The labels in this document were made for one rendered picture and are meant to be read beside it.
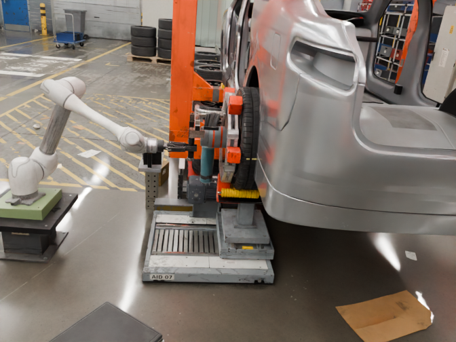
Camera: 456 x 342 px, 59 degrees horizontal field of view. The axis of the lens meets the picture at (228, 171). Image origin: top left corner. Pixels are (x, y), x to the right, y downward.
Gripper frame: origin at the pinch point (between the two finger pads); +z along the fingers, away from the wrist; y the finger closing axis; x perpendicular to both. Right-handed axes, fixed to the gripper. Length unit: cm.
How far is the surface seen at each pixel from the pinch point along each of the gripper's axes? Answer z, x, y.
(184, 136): -4, -12, -59
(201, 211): 11, -74, -56
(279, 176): 38, 15, 72
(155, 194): -27, -69, -73
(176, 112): -11, 5, -60
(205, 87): 18, -14, -255
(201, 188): 10, -46, -39
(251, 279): 42, -79, 23
